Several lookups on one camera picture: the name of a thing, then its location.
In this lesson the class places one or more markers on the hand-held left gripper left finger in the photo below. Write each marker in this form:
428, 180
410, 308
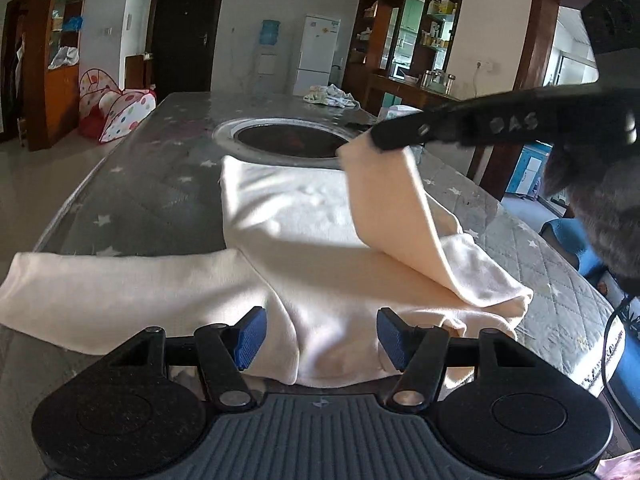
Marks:
252, 336

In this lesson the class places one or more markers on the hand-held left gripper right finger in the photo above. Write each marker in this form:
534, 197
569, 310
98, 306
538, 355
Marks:
392, 338

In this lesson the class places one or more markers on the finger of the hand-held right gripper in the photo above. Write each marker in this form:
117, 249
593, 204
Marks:
500, 122

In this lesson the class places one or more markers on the cream long-sleeved top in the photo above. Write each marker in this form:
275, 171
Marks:
320, 240

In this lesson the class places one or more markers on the light blue cabinet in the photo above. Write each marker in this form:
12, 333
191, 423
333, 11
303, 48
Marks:
530, 170

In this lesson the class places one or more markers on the white plastic bag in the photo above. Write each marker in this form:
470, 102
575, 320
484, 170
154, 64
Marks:
397, 111

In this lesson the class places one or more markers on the wooden display cabinet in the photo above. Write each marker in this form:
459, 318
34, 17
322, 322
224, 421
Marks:
380, 85

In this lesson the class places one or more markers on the blue chair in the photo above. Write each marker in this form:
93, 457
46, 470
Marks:
570, 240

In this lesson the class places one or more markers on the crumpled white cloth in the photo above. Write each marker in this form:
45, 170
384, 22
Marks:
331, 96

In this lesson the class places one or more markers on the quilted star-print table cover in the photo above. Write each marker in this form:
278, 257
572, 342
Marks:
145, 185

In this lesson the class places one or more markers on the white refrigerator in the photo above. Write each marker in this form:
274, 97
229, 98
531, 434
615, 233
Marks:
316, 55

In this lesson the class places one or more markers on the round metal-rimmed table recess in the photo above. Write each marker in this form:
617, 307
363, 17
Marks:
287, 137

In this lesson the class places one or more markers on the white water dispenser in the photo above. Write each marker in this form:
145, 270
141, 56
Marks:
266, 72

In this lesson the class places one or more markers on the blue water bottle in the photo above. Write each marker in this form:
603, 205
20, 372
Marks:
270, 35

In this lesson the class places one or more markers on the polka-dot play tent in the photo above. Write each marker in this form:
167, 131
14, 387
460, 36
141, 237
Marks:
120, 110

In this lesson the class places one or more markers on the pink cloth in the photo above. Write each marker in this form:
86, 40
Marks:
622, 467

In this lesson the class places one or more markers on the dark wooden door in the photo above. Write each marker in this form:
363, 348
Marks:
185, 35

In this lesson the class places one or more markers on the tall wooden shelf unit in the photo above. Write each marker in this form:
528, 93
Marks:
57, 90

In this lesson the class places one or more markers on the wooden door frame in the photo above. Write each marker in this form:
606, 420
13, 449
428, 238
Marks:
542, 15

